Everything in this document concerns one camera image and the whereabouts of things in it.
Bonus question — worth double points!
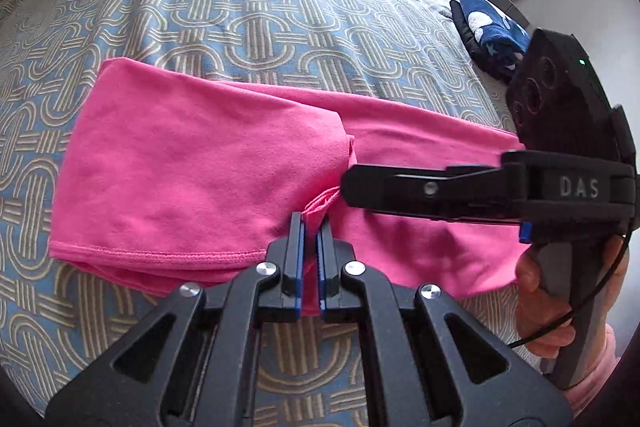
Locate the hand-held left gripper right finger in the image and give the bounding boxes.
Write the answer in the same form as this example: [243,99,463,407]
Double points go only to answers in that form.
[317,221,573,427]

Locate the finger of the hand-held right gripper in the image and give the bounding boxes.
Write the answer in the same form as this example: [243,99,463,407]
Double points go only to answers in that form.
[341,162,506,223]

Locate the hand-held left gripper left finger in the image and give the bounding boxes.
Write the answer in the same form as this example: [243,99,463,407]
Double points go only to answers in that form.
[45,211,306,427]

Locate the pink pants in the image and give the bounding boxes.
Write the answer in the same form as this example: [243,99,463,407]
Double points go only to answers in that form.
[49,57,531,315]

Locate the person's right hand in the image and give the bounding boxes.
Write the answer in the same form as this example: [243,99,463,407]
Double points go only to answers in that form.
[515,234,630,360]

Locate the folded navy star-printed blanket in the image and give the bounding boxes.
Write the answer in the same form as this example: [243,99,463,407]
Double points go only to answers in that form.
[459,0,532,70]

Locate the patterned blue bedspread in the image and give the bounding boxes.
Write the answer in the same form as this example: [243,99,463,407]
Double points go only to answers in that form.
[0,0,551,427]

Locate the black cable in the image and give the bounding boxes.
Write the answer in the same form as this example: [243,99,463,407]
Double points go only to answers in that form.
[509,227,632,349]

